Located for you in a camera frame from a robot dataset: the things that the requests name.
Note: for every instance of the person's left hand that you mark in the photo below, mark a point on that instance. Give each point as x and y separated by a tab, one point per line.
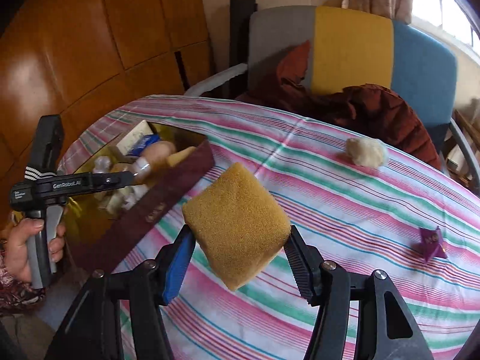
16	255

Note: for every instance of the maroon gift box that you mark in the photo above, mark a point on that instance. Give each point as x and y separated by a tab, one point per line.
98	239

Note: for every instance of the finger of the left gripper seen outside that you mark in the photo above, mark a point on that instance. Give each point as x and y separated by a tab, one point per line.
116	180

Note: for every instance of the wooden wardrobe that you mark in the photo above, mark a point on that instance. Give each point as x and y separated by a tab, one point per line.
83	58

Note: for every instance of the yellow sponge block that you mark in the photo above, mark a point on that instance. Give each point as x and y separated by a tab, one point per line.
238	224

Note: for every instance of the cream sock pair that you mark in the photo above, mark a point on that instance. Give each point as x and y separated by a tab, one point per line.
367	152

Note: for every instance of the dark red jacket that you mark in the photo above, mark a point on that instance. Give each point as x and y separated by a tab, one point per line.
371	110

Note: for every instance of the grey yellow blue armchair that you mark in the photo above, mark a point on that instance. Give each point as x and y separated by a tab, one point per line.
351	48

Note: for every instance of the purple snack packet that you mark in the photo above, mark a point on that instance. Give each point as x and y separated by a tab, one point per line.
432	244

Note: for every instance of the white plastic bundle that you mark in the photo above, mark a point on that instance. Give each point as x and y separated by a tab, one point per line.
102	164

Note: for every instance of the striped pink green bedsheet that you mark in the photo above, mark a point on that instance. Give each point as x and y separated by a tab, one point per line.
364	220

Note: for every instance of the white sock front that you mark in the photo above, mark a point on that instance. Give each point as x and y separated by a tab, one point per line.
123	199

